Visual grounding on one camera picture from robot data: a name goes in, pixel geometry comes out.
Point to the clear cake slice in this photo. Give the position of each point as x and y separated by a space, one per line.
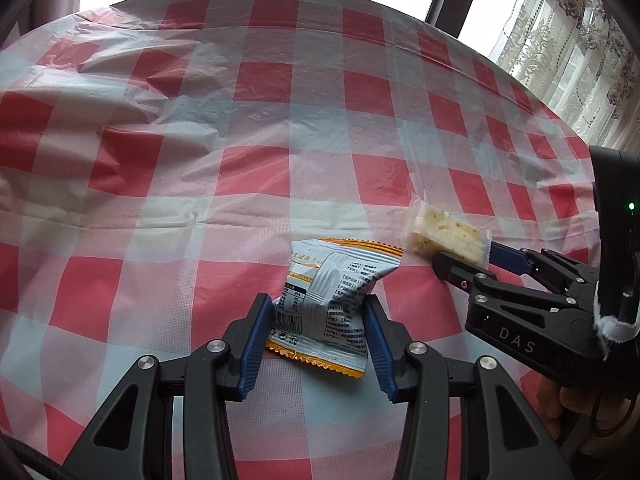
445 232

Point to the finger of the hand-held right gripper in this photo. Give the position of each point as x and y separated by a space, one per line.
455 270
510 256

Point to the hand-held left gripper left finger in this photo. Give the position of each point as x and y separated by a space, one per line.
255 345

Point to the orange silver snack packet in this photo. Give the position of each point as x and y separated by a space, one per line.
330 290

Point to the red white checked tablecloth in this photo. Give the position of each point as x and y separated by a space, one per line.
200 135

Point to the person's right hand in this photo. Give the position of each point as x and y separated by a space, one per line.
562 405

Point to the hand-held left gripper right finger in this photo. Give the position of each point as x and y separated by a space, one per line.
382 350

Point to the embroidered lace curtain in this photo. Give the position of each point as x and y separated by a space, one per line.
565 25

